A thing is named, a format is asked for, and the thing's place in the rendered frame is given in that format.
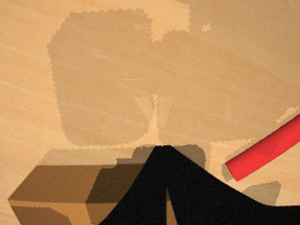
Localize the red bar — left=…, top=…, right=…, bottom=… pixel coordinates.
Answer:
left=225, top=115, right=300, bottom=182

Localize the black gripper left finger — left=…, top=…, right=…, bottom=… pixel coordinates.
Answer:
left=97, top=146, right=167, bottom=225

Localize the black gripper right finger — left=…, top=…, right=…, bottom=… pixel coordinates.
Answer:
left=163, top=146, right=300, bottom=225

